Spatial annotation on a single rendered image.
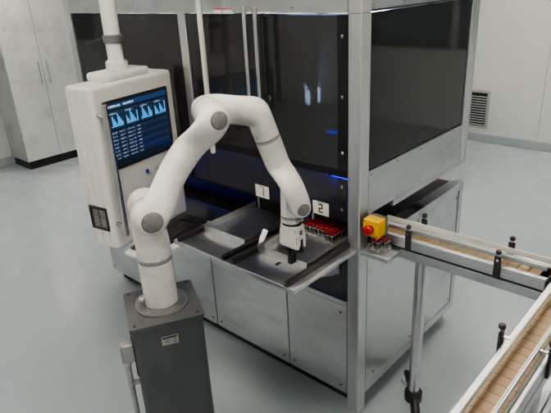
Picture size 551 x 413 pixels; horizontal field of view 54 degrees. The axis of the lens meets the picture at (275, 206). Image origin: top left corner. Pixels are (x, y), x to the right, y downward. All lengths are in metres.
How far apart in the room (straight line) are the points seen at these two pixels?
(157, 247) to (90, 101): 0.80
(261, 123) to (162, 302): 0.71
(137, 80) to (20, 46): 4.27
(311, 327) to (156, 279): 0.99
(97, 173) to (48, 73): 4.42
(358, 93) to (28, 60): 5.20
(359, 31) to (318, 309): 1.26
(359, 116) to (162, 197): 0.79
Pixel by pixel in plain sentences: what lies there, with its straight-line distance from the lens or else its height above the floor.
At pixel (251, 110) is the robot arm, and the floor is 1.53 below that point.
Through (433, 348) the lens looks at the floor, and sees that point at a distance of 3.20.
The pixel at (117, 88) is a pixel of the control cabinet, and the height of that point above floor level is 1.52.
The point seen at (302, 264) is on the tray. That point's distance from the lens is 2.10.
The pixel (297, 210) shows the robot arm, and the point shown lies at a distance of 1.89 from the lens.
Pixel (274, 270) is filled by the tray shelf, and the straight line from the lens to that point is 2.11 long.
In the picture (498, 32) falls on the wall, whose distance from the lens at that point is 6.72.
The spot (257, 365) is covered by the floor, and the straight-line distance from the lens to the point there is 3.05.
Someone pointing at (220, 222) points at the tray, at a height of 0.89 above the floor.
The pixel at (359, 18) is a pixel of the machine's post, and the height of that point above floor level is 1.78.
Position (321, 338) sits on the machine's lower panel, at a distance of 2.63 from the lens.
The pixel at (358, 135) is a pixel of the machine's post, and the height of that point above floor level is 1.36.
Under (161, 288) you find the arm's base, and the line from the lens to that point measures 1.93.
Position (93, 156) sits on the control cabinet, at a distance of 2.49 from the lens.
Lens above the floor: 1.92
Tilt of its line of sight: 23 degrees down
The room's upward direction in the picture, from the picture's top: 3 degrees counter-clockwise
